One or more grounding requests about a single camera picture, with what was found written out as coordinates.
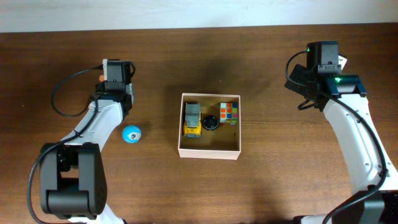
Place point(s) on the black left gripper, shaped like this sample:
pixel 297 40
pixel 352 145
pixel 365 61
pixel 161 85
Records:
pixel 106 87

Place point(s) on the pink open cardboard box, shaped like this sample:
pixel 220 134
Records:
pixel 222 143

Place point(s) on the yellow grey toy dump truck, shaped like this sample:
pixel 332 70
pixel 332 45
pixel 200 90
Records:
pixel 192 123

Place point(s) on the black round toy wheel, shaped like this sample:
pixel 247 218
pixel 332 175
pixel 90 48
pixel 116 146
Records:
pixel 210 122

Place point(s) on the blue robot ball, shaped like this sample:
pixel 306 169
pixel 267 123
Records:
pixel 131 134

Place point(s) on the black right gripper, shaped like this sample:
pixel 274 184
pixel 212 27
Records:
pixel 300 74

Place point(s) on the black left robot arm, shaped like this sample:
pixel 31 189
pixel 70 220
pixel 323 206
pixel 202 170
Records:
pixel 72 180

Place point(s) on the multicoloured puzzle cube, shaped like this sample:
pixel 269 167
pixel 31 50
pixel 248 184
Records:
pixel 229 113

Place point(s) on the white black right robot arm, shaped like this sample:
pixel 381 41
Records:
pixel 342 99

